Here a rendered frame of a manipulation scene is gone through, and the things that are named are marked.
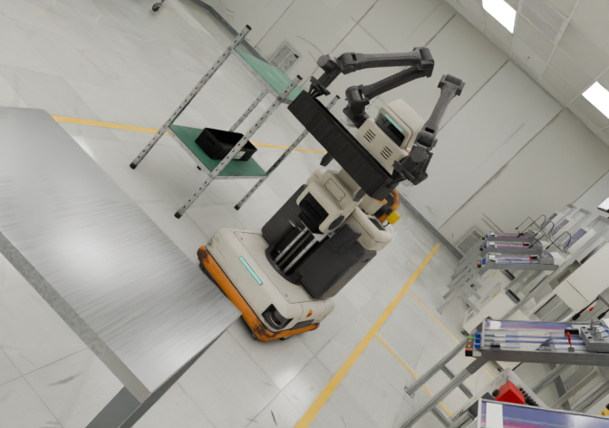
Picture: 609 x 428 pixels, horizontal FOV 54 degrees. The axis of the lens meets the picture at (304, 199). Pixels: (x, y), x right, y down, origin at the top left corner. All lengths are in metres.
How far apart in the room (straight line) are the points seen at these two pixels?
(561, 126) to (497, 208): 1.67
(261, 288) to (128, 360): 2.06
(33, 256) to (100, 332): 0.18
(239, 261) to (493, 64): 8.27
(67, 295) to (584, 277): 6.03
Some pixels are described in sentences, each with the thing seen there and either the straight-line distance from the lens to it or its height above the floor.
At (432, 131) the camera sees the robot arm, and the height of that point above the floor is 1.38.
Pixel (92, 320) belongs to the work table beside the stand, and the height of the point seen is 0.80.
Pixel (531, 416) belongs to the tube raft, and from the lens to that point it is 2.66.
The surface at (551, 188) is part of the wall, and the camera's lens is 10.76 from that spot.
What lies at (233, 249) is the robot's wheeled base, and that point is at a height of 0.24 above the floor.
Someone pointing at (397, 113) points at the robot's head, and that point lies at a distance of 2.92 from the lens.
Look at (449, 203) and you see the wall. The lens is 10.75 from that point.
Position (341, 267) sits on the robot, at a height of 0.53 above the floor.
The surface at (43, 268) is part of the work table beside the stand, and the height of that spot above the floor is 0.80.
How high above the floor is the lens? 1.42
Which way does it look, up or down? 14 degrees down
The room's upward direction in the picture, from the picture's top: 43 degrees clockwise
